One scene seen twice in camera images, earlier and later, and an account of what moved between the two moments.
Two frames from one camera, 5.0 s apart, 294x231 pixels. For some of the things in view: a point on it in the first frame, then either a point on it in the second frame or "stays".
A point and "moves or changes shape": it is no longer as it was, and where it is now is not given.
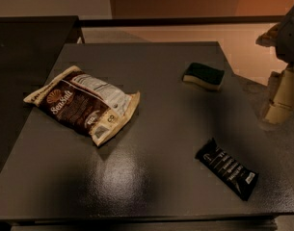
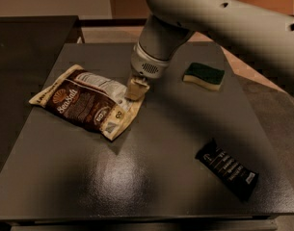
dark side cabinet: (25, 49) stays
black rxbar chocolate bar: (238, 177) stays
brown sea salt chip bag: (96, 107) moves or changes shape
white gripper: (290, 39) → (146, 64)
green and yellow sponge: (204, 75) stays
